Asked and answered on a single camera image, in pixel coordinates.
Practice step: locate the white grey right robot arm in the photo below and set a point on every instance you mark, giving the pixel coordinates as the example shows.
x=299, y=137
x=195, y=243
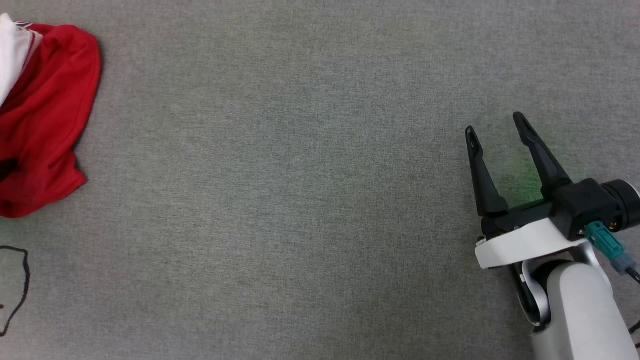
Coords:
x=580, y=310

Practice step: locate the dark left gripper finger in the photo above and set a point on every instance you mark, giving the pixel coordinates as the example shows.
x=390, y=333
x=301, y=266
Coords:
x=7, y=168

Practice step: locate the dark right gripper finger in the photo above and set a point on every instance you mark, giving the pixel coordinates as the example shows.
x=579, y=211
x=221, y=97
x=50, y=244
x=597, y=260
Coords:
x=545, y=162
x=484, y=185

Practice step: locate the grey fabric sofa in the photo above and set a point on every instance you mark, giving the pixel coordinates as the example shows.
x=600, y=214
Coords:
x=280, y=190

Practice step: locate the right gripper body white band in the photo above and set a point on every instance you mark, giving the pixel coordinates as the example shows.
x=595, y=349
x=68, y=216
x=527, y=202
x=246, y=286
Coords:
x=525, y=242

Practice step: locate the red garment with white stripes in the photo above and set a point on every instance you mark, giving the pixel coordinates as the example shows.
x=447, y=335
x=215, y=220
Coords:
x=47, y=115

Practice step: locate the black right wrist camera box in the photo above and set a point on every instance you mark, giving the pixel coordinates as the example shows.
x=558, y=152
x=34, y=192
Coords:
x=587, y=202

